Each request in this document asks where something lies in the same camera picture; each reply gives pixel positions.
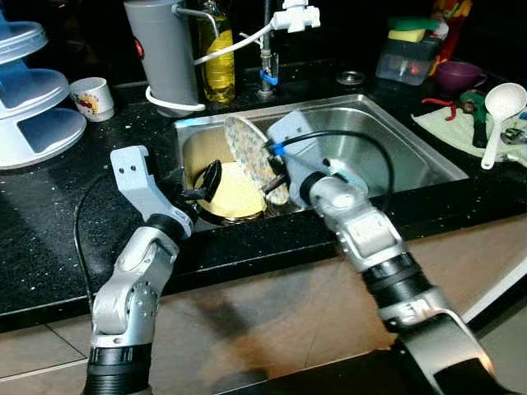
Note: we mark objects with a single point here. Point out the kitchen base cabinet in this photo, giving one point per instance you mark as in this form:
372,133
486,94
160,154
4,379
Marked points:
272,304

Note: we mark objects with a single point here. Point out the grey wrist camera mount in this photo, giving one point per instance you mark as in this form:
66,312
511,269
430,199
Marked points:
144,185
300,140

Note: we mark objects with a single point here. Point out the black floor mat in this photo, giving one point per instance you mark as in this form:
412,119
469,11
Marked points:
329,383

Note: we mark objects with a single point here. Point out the metal sink faucet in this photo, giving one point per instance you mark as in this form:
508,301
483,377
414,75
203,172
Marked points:
266,66

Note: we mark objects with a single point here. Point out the white plastic ladle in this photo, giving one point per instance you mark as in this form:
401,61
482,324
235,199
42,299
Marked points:
506,100

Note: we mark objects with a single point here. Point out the pale yellow plate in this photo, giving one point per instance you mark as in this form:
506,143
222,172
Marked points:
235,193

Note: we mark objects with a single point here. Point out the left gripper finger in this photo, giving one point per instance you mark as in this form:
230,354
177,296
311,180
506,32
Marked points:
212,181

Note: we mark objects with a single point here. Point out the yellow cooking oil bottle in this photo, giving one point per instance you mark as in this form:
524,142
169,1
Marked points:
218,70

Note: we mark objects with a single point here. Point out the purple cup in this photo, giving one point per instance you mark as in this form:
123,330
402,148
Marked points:
457,76

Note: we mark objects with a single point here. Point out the grey cylinder water purifier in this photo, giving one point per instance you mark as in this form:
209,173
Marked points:
165,49

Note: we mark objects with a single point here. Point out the stainless steel sink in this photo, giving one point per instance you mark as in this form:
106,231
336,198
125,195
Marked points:
395,140

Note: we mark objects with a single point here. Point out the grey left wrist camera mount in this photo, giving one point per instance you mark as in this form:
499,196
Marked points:
144,185

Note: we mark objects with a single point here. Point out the yellow green sponge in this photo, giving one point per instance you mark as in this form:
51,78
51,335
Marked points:
412,34

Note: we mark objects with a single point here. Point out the pale green dish cloth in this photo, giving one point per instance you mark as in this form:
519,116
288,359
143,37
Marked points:
445,127

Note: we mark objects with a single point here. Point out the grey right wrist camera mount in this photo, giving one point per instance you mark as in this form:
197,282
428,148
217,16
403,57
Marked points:
300,140

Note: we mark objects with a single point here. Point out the white tiered plastic rack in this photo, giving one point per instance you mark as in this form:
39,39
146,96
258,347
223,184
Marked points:
33,132

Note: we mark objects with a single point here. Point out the small round metal cap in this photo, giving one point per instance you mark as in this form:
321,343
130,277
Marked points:
351,79

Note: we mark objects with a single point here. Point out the white cartoon print cup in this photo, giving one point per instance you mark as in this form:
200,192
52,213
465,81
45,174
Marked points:
92,99

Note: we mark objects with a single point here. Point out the floral patterned plate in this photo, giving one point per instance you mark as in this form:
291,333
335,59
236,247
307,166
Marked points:
247,152

